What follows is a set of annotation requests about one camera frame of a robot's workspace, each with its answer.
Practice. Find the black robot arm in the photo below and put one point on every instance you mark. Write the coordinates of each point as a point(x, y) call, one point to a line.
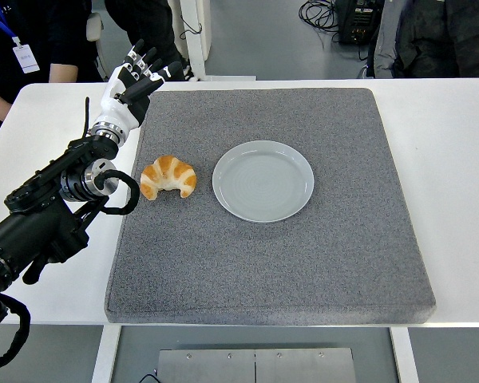
point(32, 223)

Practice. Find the grey speckled mat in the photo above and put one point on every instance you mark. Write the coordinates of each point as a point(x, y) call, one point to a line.
point(263, 263)

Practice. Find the white cabinet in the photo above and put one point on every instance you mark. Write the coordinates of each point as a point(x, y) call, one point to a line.
point(207, 24)

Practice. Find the white table leg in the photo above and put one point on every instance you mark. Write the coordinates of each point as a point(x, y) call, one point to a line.
point(405, 355)
point(104, 355)

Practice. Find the white chair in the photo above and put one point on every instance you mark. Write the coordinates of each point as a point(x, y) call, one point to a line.
point(94, 26)

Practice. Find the black equipment box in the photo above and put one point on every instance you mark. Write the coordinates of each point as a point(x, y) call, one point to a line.
point(355, 24)

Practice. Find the round grey plate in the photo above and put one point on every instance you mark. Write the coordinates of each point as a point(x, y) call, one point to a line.
point(263, 181)

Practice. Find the person in dark jacket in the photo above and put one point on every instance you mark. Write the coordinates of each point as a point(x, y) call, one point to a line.
point(435, 36)

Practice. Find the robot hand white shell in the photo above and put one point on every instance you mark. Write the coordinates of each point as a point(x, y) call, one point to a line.
point(117, 109)

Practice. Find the person in black trousers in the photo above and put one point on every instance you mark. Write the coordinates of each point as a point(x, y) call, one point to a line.
point(143, 20)

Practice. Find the golden croissant bread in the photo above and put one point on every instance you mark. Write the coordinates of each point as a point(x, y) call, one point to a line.
point(167, 171)

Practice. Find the grey metal plate with screws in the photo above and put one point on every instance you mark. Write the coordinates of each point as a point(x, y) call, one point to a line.
point(255, 367)

